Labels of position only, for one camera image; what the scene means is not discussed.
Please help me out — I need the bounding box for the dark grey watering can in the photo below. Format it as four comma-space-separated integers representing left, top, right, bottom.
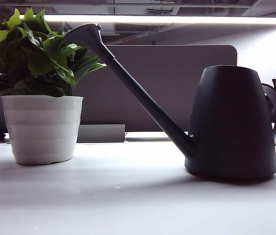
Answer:
64, 23, 276, 183

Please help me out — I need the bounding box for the green plant in white pot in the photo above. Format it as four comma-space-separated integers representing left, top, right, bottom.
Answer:
0, 7, 107, 165

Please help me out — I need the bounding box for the long white ceiling light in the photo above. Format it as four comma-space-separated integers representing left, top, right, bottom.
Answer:
19, 14, 276, 25

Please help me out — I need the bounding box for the wide grey desk partition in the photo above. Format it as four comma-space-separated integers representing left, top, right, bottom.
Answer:
0, 45, 238, 141

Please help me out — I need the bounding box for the ceiling air vent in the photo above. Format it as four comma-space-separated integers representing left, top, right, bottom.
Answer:
146, 8, 175, 16

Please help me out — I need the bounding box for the grey metal partition foot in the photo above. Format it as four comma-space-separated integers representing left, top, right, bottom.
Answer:
76, 124, 126, 143

